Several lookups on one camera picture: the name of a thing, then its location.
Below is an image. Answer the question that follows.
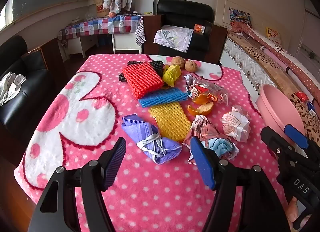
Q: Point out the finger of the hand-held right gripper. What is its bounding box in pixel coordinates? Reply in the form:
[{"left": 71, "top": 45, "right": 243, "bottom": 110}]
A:
[
  {"left": 260, "top": 127, "right": 292, "bottom": 162},
  {"left": 284, "top": 124, "right": 320, "bottom": 163}
]

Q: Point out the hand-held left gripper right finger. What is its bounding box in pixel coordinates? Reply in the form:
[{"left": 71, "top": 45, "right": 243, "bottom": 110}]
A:
[{"left": 189, "top": 136, "right": 288, "bottom": 232}]

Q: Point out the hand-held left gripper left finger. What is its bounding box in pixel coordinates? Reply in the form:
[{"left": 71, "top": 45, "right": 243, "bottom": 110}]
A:
[{"left": 27, "top": 137, "right": 127, "bottom": 232}]

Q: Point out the pink plastic basin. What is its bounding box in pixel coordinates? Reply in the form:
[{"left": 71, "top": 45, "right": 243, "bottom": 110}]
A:
[{"left": 255, "top": 84, "right": 306, "bottom": 145}]

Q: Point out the pink cloud-print wrapper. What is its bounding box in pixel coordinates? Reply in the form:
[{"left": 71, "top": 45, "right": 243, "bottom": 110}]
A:
[{"left": 182, "top": 115, "right": 239, "bottom": 165}]

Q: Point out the person's right hand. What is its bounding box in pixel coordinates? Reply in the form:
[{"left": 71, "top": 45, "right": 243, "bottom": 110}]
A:
[{"left": 285, "top": 197, "right": 316, "bottom": 230}]

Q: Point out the pink polka dot blanket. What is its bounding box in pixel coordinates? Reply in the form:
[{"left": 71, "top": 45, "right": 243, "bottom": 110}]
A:
[{"left": 14, "top": 54, "right": 300, "bottom": 232}]

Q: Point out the white crumpled paper wrapper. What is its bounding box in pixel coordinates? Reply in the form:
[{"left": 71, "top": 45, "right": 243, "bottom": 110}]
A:
[{"left": 222, "top": 105, "right": 251, "bottom": 142}]

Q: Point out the purple face mask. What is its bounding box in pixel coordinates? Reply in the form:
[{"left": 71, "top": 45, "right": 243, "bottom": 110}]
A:
[{"left": 121, "top": 114, "right": 183, "bottom": 165}]

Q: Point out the large orange peel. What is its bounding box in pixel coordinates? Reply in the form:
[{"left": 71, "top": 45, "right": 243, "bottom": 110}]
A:
[{"left": 187, "top": 102, "right": 215, "bottom": 117}]

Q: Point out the yellow foam fruit net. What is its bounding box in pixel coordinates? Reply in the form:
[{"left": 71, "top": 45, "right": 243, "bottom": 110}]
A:
[{"left": 148, "top": 102, "right": 192, "bottom": 143}]

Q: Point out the small orange peel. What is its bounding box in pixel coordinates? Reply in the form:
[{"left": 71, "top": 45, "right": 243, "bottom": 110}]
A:
[{"left": 192, "top": 91, "right": 210, "bottom": 105}]

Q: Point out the red dotted quilt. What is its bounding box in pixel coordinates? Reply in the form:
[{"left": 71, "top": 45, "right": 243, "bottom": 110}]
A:
[{"left": 230, "top": 20, "right": 320, "bottom": 100}]

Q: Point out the clear crinkled plastic wrapper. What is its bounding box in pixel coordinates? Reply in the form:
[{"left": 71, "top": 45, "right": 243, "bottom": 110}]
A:
[{"left": 184, "top": 74, "right": 229, "bottom": 105}]

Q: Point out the brown patterned bed sheet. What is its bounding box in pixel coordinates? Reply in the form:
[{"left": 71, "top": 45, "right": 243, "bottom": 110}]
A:
[{"left": 226, "top": 32, "right": 320, "bottom": 145}]

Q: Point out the blue foam fruit net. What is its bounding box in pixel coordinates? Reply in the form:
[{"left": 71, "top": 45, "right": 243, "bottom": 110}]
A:
[{"left": 139, "top": 87, "right": 188, "bottom": 108}]

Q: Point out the red foam fruit net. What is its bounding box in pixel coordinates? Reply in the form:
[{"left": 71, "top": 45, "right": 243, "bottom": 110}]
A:
[{"left": 122, "top": 61, "right": 164, "bottom": 100}]

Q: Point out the yellow plastic bag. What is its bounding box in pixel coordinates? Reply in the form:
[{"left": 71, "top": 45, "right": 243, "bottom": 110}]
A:
[{"left": 162, "top": 65, "right": 182, "bottom": 88}]

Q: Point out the brown walnut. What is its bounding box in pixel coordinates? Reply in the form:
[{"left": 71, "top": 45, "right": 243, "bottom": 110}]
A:
[
  {"left": 171, "top": 56, "right": 186, "bottom": 68},
  {"left": 184, "top": 60, "right": 198, "bottom": 73}
]

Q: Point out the black foam fruit net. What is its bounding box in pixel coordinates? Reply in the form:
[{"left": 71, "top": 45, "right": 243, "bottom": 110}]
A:
[{"left": 118, "top": 60, "right": 165, "bottom": 83}]

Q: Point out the black leather sofa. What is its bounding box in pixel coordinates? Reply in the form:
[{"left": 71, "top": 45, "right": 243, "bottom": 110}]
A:
[{"left": 0, "top": 35, "right": 58, "bottom": 137}]

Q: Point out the white side table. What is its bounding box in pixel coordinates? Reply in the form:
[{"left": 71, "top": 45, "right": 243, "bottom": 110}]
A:
[{"left": 59, "top": 33, "right": 143, "bottom": 58}]

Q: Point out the white crumpled cloth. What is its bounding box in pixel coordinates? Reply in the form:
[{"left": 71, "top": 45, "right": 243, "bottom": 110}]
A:
[{"left": 0, "top": 72, "right": 27, "bottom": 106}]

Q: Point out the white floral pillow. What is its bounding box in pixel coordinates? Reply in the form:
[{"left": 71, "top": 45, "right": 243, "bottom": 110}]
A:
[{"left": 153, "top": 25, "right": 194, "bottom": 52}]

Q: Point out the colourful printed pillow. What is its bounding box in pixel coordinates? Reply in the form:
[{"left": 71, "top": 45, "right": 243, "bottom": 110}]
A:
[{"left": 229, "top": 7, "right": 252, "bottom": 24}]

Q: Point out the dark wooden side table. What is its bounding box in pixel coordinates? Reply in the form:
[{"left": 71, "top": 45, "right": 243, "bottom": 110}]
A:
[{"left": 21, "top": 38, "right": 65, "bottom": 82}]

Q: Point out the checked tablecloth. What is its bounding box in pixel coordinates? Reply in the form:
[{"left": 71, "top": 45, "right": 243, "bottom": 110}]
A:
[{"left": 57, "top": 15, "right": 147, "bottom": 46}]

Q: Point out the black leather armchair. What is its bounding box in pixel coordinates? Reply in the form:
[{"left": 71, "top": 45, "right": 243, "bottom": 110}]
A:
[{"left": 144, "top": 0, "right": 227, "bottom": 65}]

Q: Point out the beige paper bag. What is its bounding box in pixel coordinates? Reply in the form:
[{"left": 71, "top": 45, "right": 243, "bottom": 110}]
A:
[{"left": 94, "top": 0, "right": 110, "bottom": 18}]

